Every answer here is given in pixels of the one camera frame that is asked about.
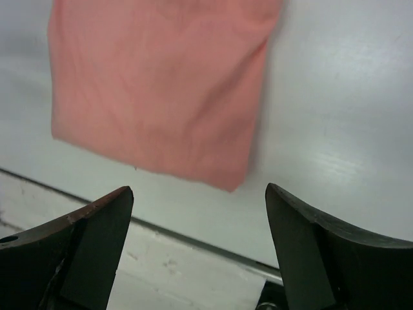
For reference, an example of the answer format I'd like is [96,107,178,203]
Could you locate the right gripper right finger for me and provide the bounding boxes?
[265,183,412,309]

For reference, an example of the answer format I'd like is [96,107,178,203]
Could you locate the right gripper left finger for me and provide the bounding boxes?
[1,187,134,309]

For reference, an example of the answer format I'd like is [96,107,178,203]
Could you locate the pink t shirt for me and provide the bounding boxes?
[48,1,282,191]

